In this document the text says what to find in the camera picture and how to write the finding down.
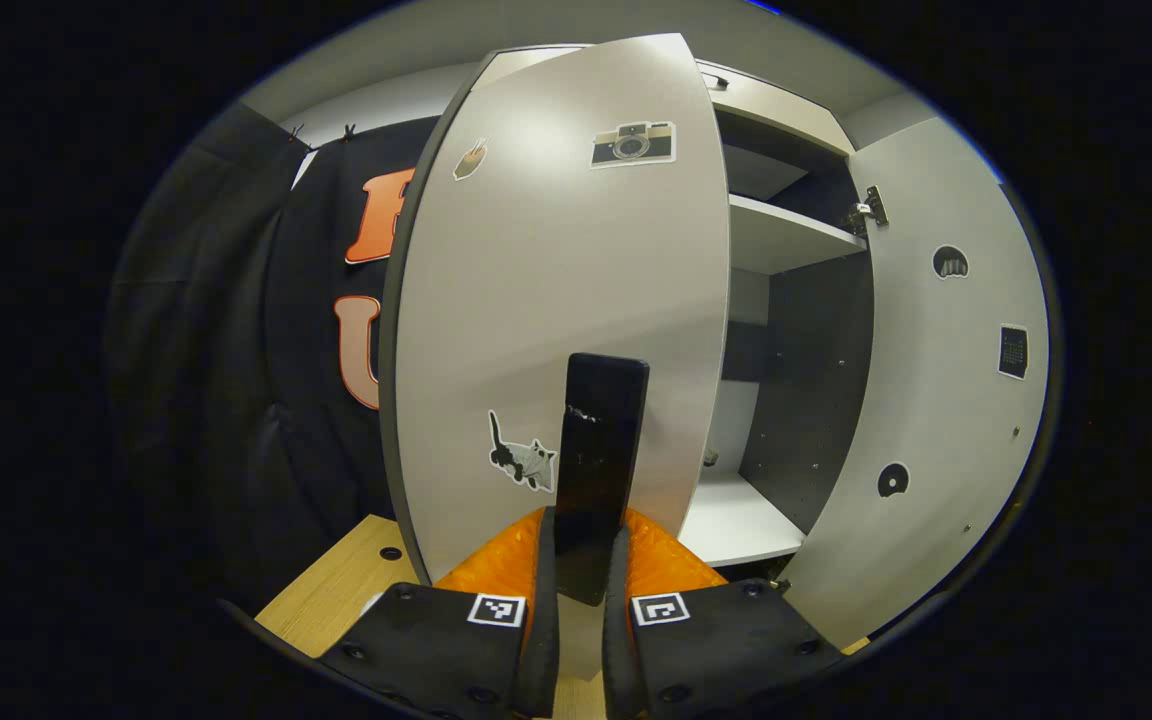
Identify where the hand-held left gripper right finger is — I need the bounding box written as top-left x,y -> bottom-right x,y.
601,505 -> 842,719

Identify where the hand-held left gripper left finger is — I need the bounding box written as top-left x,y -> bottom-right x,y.
321,505 -> 562,719

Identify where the black door handle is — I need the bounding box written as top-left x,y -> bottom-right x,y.
554,352 -> 651,607

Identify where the grey double-door shoe cabinet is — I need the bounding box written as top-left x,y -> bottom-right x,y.
381,40 -> 1052,651

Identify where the beige cabinet door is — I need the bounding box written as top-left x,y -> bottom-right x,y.
781,118 -> 1050,651
391,33 -> 732,586

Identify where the white cabinet shelf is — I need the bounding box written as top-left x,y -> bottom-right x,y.
729,193 -> 869,276

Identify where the metal cabinet door hinge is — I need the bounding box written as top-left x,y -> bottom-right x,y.
844,186 -> 889,236

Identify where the black backdrop cloth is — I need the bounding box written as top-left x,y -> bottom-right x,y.
106,100 -> 437,611

